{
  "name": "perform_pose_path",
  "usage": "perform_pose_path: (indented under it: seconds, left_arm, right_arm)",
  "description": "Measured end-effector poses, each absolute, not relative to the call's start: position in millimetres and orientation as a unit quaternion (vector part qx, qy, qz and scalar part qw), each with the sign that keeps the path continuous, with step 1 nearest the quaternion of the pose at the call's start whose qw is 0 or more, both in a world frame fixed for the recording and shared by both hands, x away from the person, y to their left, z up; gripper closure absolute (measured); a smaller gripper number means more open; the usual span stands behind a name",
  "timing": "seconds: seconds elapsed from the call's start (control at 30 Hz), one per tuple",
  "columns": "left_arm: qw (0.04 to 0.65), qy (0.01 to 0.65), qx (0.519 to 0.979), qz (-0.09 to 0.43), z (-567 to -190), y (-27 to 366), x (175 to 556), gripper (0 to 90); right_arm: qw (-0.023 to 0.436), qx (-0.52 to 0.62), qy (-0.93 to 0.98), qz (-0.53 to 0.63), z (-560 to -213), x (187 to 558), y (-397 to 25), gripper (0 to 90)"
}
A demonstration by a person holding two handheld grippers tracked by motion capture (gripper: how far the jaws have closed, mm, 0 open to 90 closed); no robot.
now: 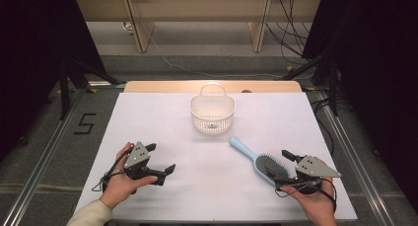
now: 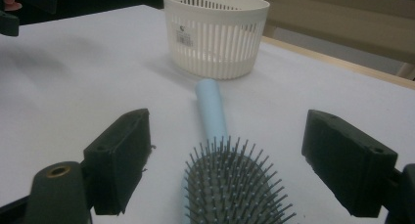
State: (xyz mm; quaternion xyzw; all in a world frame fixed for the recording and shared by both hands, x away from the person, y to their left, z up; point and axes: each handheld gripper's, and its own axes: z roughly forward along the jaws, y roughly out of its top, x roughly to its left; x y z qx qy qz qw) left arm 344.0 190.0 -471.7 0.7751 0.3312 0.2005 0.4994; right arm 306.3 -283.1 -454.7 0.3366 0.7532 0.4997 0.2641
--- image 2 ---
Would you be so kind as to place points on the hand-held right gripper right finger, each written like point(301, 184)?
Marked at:
point(349, 162)

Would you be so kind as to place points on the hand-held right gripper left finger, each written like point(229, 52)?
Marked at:
point(117, 158)

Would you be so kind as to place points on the light blue hairbrush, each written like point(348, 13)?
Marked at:
point(228, 185)

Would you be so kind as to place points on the white slotted plastic basket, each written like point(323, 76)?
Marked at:
point(215, 44)

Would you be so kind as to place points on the light wooden table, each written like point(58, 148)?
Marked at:
point(342, 65)

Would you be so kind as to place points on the beige wooden desk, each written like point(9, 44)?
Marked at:
point(326, 22)

